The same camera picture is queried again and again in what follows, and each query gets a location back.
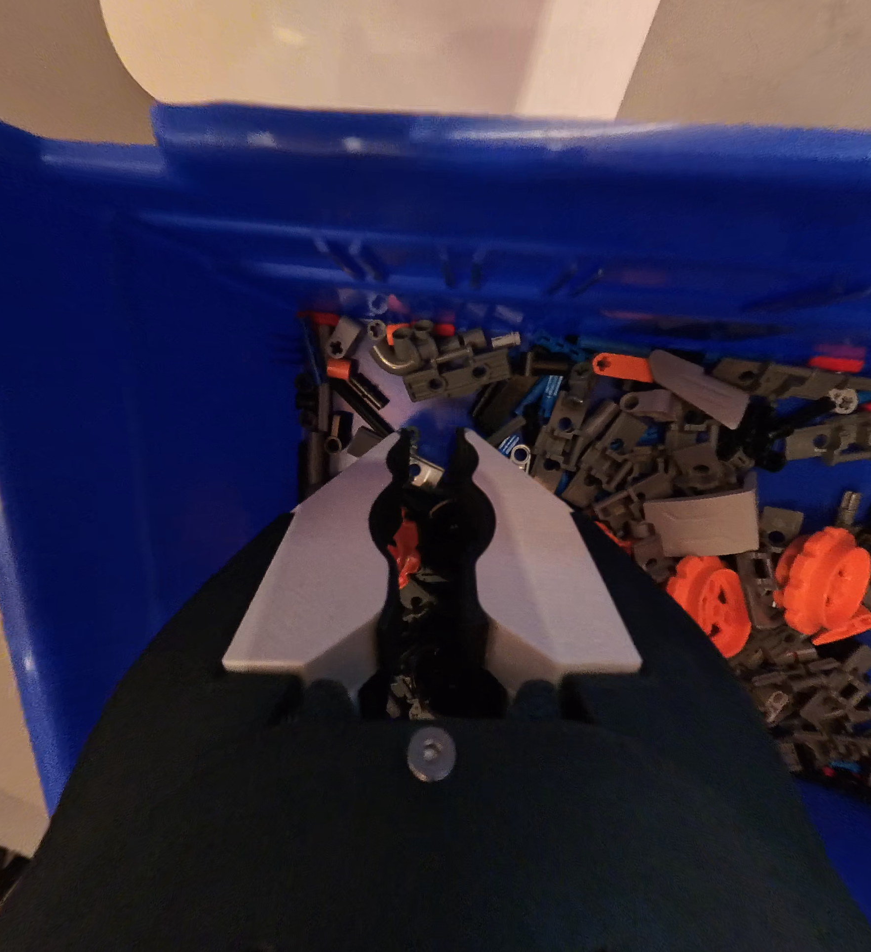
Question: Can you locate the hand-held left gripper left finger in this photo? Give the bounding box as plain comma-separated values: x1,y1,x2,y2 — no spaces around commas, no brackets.
223,429,414,715

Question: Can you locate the blue bin with square tag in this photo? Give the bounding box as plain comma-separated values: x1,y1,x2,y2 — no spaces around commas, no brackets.
0,102,871,952

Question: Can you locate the pile of small brick parts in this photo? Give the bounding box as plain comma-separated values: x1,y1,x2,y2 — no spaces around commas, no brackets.
294,305,871,804

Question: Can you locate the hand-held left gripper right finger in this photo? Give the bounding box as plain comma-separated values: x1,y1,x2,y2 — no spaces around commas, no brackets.
451,429,644,715

